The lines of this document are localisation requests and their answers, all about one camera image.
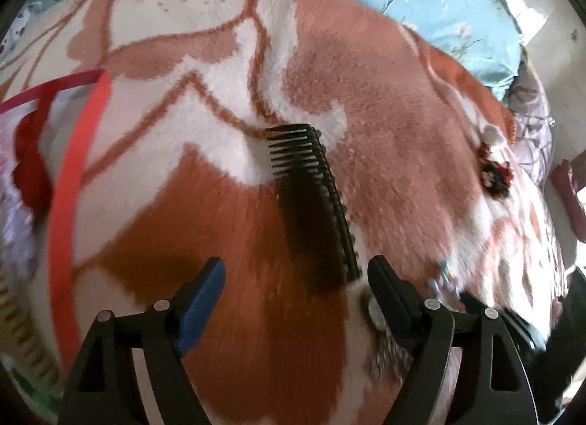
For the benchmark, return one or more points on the beige hair claw clip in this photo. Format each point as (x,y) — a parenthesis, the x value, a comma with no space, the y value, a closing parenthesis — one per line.
(23,329)

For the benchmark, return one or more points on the purple plaid cloth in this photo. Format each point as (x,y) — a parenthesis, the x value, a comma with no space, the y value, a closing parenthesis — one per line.
(531,123)

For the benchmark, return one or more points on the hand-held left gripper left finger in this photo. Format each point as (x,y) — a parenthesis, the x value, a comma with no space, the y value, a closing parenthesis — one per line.
(201,301)

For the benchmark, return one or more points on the small pastel hair clip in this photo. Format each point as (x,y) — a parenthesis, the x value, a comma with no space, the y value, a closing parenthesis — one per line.
(442,281)

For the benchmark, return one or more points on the red and white festive hair clip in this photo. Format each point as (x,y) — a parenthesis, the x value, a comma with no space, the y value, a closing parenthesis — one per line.
(495,171)

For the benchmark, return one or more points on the purple chiffon scrunchie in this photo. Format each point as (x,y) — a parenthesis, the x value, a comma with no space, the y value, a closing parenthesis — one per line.
(18,237)

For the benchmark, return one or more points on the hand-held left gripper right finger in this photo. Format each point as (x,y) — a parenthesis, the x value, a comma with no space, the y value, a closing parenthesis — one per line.
(396,301)

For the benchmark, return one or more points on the maroon cushion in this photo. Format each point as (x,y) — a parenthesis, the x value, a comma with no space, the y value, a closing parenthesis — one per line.
(567,187)

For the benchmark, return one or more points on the red shallow cardboard box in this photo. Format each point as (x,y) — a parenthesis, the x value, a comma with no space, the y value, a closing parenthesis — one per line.
(73,168)

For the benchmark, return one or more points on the black comb hair clip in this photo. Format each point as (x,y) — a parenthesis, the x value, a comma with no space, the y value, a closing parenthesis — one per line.
(316,205)

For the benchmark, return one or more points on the orange and white fleece blanket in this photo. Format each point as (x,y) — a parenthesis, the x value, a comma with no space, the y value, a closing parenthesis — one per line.
(256,63)

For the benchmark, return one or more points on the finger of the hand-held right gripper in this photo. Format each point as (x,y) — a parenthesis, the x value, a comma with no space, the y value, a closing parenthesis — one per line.
(508,319)

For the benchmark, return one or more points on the red velvet bow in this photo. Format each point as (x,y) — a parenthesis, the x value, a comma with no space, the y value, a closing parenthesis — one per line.
(32,164)

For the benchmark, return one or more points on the grey bear print pillow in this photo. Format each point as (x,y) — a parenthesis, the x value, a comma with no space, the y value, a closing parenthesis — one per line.
(16,27)

